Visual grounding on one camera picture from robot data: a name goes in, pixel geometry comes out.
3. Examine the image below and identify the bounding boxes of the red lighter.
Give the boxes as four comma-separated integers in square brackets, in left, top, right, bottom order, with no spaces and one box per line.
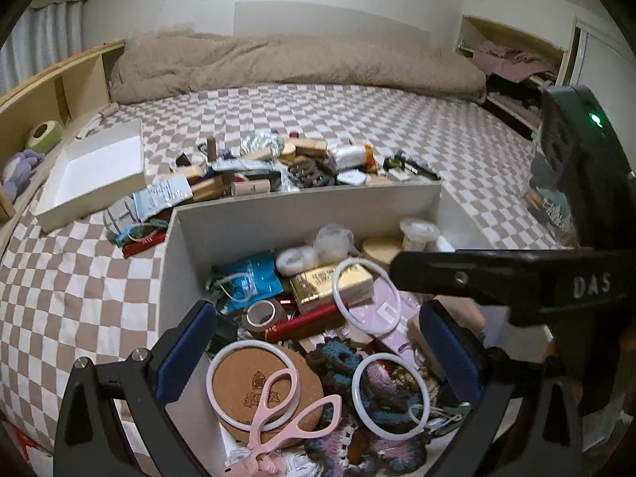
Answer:
[122,235,166,258]

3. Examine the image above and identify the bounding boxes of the small black box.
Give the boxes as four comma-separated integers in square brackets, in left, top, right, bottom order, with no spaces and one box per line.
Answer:
[213,318,239,353]

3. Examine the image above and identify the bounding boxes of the white curtain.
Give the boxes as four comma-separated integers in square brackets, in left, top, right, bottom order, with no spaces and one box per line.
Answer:
[0,0,85,95]

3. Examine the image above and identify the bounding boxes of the avocado plush toy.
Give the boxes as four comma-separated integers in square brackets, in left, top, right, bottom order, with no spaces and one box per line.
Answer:
[26,120,64,154]

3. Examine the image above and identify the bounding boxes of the clear plastic cup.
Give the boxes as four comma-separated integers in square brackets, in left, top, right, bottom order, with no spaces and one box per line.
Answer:
[400,217,442,254]

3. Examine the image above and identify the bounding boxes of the multicolour crochet doily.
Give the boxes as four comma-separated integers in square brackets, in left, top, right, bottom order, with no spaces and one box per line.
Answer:
[303,338,448,475]

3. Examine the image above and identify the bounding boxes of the gold foil packet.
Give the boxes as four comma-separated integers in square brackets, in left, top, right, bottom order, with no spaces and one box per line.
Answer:
[289,264,374,315]

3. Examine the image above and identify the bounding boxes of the wooden closet shelf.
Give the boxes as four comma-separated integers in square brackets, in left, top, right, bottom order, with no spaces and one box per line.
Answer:
[457,14,572,132]

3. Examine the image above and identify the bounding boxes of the round wooden box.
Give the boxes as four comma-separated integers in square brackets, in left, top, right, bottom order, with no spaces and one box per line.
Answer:
[362,237,405,265]

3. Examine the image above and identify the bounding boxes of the purple plush toy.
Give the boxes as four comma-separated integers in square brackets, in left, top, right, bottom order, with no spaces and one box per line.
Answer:
[0,151,45,204]

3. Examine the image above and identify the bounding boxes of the printed plastic bag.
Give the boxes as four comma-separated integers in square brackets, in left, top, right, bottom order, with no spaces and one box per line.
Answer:
[527,154,577,249]

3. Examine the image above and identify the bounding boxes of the large white box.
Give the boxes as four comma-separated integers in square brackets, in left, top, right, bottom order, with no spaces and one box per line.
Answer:
[160,180,552,477]

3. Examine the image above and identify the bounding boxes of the round cork coaster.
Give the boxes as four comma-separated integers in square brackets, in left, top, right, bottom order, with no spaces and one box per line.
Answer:
[211,345,324,445]

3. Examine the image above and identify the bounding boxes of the dark red tube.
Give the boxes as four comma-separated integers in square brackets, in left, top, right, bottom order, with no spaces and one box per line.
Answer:
[271,306,349,343]

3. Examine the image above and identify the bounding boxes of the pink clothes pile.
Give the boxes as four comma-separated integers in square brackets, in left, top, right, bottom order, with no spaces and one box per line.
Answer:
[471,42,560,81]

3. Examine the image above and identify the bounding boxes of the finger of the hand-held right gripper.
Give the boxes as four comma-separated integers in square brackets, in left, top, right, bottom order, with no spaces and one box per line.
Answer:
[389,249,548,310]

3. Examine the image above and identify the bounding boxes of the wooden block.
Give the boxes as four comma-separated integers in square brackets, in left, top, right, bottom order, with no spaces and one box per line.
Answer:
[191,175,234,203]

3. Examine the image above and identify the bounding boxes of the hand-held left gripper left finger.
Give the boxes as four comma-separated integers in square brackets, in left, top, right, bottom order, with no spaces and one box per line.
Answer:
[54,299,219,477]

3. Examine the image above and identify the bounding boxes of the crumpled clear plastic bag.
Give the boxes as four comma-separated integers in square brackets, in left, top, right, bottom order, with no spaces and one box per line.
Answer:
[314,225,356,264]

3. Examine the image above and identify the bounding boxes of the white grey cloth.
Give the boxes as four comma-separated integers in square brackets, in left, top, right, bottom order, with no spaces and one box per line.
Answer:
[74,107,118,137]

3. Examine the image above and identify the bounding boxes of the blue packet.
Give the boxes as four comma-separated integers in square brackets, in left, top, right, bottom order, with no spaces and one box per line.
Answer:
[219,253,284,309]

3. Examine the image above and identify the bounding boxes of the wooden headboard shelf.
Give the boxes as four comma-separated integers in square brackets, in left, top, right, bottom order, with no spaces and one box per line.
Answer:
[0,40,127,254]

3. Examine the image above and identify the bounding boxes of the beige duvet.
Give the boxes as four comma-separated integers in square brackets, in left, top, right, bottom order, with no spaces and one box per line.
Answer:
[109,30,488,106]

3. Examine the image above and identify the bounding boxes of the white closet door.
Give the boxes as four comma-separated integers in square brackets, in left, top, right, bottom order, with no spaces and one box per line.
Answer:
[571,17,636,125]

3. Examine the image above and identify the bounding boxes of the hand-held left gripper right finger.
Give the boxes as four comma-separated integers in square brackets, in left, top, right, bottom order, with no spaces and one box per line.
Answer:
[419,299,584,477]

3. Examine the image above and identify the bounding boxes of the white cotton puff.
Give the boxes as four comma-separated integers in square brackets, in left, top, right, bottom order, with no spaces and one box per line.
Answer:
[275,246,319,276]

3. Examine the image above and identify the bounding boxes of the lilac flat box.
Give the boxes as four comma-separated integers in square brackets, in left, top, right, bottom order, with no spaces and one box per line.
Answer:
[348,278,433,353]

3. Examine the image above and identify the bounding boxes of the white grid plastic box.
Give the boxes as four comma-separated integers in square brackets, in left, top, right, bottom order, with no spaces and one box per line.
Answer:
[104,196,137,233]

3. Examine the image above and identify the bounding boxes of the white plastic ring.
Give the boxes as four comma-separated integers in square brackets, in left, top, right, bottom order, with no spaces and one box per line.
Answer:
[332,257,402,336]
[352,353,429,440]
[205,340,305,433]

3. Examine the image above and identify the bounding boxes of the brown tape roll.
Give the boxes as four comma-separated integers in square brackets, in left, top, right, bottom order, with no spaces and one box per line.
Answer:
[242,299,289,341]

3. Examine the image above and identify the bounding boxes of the white orange pack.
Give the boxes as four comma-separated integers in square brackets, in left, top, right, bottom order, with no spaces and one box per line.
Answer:
[332,143,374,169]

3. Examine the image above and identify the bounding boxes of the silver blue mask pouch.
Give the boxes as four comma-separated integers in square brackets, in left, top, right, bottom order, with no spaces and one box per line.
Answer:
[133,180,194,223]

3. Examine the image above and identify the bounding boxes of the checkered bed sheet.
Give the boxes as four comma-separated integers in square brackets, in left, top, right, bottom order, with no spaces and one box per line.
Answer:
[0,81,580,440]

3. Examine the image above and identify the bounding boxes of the shallow white box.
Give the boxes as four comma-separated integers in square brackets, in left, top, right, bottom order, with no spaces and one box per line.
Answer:
[34,119,146,233]

